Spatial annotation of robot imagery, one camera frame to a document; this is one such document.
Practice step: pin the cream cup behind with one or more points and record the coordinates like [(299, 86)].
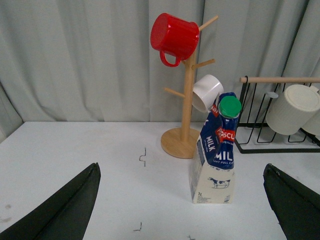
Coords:
[(312, 125)]

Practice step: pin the red plastic mug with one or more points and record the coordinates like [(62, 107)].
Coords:
[(174, 38)]

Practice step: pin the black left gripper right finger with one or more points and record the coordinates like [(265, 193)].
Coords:
[(296, 206)]

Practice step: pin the black wire dish rack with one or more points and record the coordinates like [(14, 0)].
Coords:
[(253, 135)]

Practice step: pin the grey curtain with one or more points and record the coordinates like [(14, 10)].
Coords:
[(91, 60)]

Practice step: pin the wooden mug tree stand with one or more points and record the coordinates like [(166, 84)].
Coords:
[(180, 142)]

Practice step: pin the blue white milk carton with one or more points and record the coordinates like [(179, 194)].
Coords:
[(212, 172)]

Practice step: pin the cream ribbed cup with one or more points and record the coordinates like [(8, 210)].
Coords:
[(293, 109)]

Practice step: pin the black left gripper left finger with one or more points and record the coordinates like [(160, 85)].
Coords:
[(63, 216)]

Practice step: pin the white ceramic mug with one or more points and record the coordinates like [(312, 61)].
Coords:
[(205, 92)]

